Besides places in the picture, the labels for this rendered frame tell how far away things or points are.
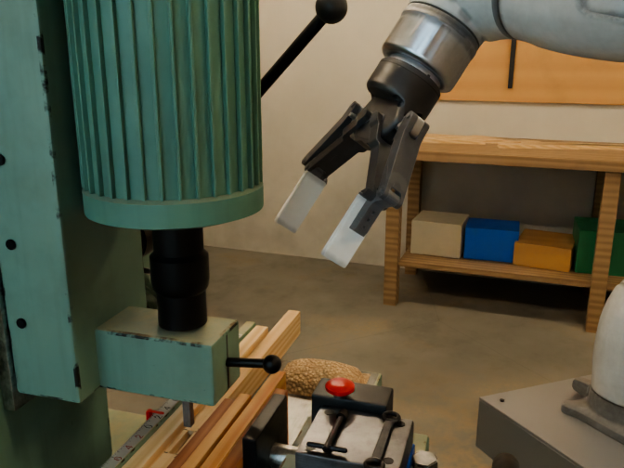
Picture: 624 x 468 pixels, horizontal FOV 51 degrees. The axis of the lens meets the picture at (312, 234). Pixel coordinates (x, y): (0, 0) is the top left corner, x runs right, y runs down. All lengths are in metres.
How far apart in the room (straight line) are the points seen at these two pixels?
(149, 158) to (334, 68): 3.54
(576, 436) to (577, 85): 2.81
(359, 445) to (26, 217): 0.38
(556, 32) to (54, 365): 0.58
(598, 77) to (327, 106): 1.53
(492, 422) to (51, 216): 0.92
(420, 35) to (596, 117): 3.23
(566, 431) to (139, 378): 0.79
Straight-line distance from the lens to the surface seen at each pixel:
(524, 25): 0.67
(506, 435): 1.30
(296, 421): 0.86
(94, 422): 0.95
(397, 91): 0.69
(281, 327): 1.02
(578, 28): 0.64
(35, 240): 0.69
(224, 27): 0.59
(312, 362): 0.94
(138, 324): 0.73
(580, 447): 1.23
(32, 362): 0.75
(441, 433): 2.54
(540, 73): 3.87
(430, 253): 3.64
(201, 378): 0.69
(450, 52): 0.71
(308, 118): 4.17
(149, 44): 0.58
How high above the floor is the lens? 1.36
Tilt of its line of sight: 16 degrees down
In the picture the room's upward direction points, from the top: straight up
